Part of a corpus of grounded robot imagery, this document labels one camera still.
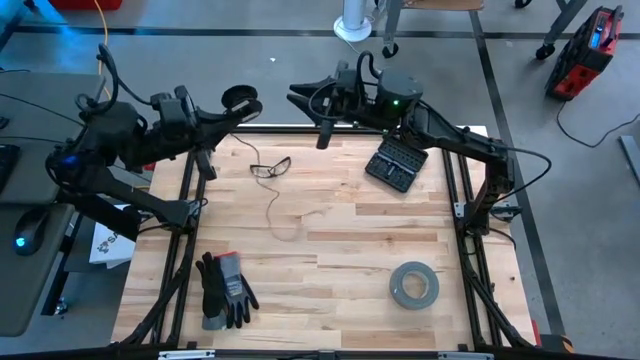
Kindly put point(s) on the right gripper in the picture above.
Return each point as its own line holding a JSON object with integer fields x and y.
{"x": 350, "y": 107}

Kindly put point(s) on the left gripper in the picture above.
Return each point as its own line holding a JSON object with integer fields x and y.
{"x": 202, "y": 150}

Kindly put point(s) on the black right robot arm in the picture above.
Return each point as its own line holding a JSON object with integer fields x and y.
{"x": 450, "y": 140}

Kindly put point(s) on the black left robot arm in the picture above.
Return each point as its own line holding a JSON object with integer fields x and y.
{"x": 115, "y": 145}

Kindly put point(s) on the clear safety glasses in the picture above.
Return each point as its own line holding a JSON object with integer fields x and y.
{"x": 270, "y": 172}

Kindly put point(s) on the white pole base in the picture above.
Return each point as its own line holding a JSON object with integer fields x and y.
{"x": 352, "y": 27}

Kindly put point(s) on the open black bit case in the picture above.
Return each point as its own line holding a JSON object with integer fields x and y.
{"x": 395, "y": 162}

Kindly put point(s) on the wooden top work table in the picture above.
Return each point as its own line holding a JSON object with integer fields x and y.
{"x": 392, "y": 25}

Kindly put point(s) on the grey black work glove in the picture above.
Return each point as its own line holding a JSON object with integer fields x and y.
{"x": 234, "y": 285}
{"x": 210, "y": 290}

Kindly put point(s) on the white printed bag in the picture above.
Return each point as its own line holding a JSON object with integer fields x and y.
{"x": 112, "y": 247}

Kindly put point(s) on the grey desk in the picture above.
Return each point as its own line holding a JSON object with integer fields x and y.
{"x": 45, "y": 125}

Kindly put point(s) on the red floor bin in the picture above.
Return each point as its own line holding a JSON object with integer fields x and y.
{"x": 85, "y": 4}

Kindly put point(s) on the grey tape roll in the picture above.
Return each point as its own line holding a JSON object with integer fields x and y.
{"x": 396, "y": 287}

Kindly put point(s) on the black keyboard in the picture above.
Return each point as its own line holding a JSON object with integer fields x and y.
{"x": 6, "y": 167}

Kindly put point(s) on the black computer mouse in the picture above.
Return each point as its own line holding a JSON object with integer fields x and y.
{"x": 30, "y": 232}

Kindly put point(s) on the black aluminium frame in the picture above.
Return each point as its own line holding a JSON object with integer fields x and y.
{"x": 300, "y": 130}

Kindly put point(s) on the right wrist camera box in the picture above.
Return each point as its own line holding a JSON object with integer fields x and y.
{"x": 348, "y": 82}

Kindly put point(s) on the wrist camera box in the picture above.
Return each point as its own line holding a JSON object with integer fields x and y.
{"x": 172, "y": 115}
{"x": 348, "y": 82}

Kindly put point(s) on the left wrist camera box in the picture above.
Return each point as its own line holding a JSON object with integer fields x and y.
{"x": 172, "y": 115}

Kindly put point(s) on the silver metal bracket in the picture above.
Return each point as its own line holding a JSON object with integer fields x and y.
{"x": 465, "y": 356}
{"x": 186, "y": 354}

